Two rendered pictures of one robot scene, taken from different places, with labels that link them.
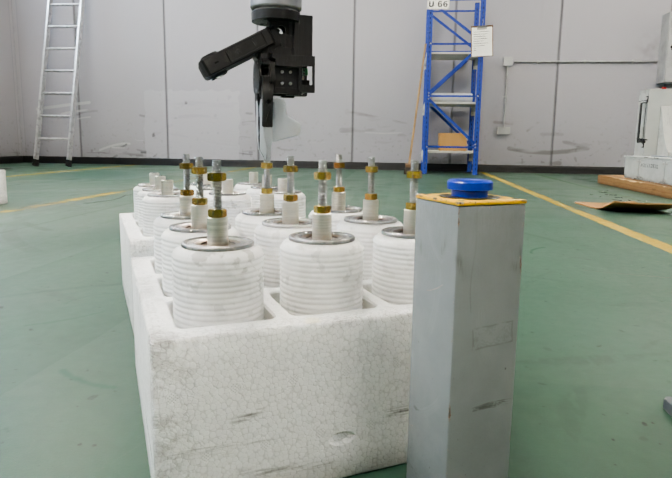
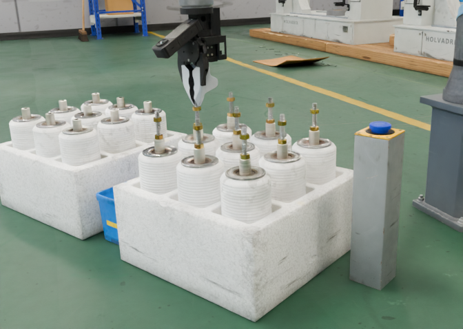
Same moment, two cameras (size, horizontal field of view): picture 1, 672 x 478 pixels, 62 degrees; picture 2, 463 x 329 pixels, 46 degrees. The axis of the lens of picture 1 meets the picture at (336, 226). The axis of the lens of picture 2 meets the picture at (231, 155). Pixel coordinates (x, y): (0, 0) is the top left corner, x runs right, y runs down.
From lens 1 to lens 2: 0.66 m
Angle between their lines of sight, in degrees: 27
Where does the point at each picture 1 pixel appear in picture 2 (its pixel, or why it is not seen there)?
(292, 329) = (297, 210)
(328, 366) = (308, 224)
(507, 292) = (399, 172)
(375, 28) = not seen: outside the picture
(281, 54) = (204, 35)
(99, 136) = not seen: outside the picture
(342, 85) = not seen: outside the picture
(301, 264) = (285, 175)
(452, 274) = (385, 170)
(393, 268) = (314, 165)
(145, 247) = (83, 174)
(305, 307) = (288, 197)
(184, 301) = (243, 208)
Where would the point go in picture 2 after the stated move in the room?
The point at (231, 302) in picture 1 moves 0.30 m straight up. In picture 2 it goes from (267, 204) to (264, 38)
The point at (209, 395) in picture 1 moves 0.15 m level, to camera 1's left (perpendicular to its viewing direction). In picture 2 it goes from (271, 253) to (196, 274)
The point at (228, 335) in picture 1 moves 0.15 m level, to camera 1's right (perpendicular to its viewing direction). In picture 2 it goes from (277, 221) to (344, 204)
